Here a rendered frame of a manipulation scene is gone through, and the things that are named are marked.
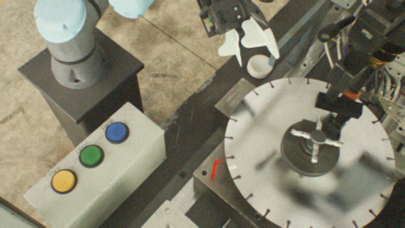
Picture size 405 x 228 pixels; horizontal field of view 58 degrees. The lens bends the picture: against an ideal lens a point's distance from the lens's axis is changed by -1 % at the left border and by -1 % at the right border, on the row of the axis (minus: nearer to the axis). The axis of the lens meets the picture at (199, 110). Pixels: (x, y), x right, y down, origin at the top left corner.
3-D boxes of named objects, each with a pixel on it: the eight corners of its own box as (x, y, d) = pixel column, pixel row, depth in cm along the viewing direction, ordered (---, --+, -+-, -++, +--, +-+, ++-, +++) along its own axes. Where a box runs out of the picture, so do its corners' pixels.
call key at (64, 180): (64, 197, 71) (61, 194, 69) (50, 183, 72) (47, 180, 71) (80, 182, 73) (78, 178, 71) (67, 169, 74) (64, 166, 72)
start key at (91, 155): (92, 171, 74) (89, 168, 72) (78, 159, 75) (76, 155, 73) (106, 157, 75) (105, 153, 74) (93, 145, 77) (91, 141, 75)
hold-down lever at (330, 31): (348, 67, 51) (356, 54, 48) (311, 44, 53) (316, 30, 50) (374, 35, 54) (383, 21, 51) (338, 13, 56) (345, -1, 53)
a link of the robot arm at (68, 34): (38, 54, 93) (18, 16, 81) (65, 16, 99) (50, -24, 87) (81, 68, 91) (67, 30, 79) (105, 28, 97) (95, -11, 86)
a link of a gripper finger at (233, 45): (217, 68, 82) (212, 31, 75) (239, 57, 83) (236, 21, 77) (224, 75, 80) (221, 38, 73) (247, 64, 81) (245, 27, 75)
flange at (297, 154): (278, 122, 74) (280, 116, 72) (332, 123, 74) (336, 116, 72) (285, 175, 68) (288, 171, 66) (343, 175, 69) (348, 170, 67)
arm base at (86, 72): (42, 68, 102) (29, 44, 94) (83, 36, 108) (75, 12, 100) (78, 99, 98) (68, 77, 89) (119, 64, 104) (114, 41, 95)
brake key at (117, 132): (117, 147, 77) (116, 143, 75) (104, 135, 78) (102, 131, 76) (131, 134, 78) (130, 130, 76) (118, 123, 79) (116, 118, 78)
